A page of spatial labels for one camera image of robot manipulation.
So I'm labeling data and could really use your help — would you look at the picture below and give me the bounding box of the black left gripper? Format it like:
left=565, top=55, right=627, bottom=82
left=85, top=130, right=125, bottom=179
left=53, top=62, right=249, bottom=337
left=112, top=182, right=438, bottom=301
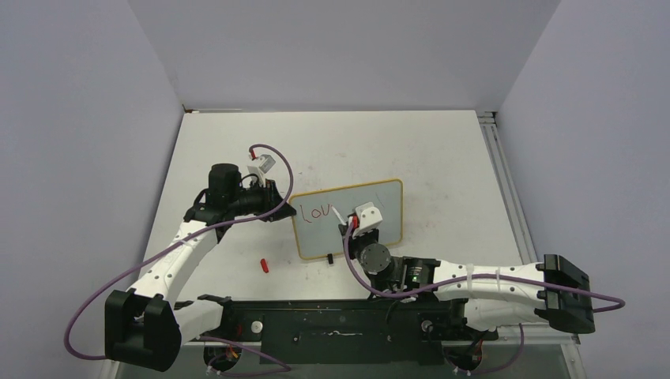
left=228, top=178, right=295, bottom=222

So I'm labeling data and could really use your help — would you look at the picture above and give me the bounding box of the white marker pen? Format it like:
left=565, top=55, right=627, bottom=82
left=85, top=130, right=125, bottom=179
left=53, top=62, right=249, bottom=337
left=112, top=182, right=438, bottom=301
left=330, top=205, right=348, bottom=225

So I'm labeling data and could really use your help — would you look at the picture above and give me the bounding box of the yellow framed small whiteboard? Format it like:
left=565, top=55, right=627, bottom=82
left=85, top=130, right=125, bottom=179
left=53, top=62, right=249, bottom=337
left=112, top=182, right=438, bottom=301
left=289, top=178, right=404, bottom=260

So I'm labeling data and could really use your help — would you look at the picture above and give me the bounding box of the red marker cap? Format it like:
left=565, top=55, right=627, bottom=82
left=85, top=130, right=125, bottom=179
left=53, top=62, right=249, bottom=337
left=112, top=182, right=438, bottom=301
left=260, top=258, right=269, bottom=273

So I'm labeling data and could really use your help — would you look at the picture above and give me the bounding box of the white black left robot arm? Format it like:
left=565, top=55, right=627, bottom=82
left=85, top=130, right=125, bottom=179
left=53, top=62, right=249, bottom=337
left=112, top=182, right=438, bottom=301
left=104, top=155, right=296, bottom=372

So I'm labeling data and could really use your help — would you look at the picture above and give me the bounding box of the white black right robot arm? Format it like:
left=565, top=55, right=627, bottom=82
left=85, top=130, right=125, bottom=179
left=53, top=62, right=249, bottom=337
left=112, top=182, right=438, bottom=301
left=337, top=223, right=596, bottom=338

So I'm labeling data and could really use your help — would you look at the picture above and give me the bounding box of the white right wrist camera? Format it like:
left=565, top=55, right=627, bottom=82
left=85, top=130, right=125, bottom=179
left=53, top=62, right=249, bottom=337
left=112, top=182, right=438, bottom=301
left=352, top=202, right=383, bottom=237

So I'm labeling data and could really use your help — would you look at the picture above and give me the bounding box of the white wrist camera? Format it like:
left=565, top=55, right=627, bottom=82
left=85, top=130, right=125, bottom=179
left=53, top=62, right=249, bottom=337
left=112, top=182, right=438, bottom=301
left=247, top=154, right=276, bottom=185
left=352, top=202, right=383, bottom=237

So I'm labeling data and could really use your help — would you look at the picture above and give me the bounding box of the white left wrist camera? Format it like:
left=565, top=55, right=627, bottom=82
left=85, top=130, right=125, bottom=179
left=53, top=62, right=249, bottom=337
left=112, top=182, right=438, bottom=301
left=247, top=154, right=276, bottom=185

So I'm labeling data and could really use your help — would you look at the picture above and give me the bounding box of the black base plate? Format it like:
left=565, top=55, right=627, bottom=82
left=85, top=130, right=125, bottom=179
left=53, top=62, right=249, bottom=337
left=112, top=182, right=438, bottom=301
left=206, top=297, right=499, bottom=366

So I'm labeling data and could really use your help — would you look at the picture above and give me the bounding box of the aluminium rail at table edge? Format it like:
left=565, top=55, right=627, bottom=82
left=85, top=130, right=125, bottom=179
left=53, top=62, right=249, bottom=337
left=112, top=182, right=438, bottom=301
left=476, top=111, right=538, bottom=263

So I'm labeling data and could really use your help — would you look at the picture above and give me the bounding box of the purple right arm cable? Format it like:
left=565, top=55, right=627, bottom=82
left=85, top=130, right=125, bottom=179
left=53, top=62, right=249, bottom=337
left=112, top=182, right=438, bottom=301
left=342, top=218, right=627, bottom=315

